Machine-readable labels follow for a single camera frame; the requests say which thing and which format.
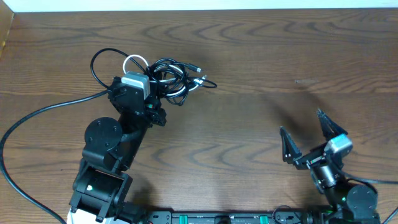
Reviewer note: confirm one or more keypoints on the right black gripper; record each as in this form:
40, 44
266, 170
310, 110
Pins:
313, 158

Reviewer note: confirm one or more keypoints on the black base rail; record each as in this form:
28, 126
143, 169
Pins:
280, 215

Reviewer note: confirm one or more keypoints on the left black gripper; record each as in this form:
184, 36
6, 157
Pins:
157, 114

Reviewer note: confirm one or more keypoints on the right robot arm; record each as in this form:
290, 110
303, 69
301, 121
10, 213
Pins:
350, 200

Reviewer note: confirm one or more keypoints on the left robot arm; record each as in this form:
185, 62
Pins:
112, 144

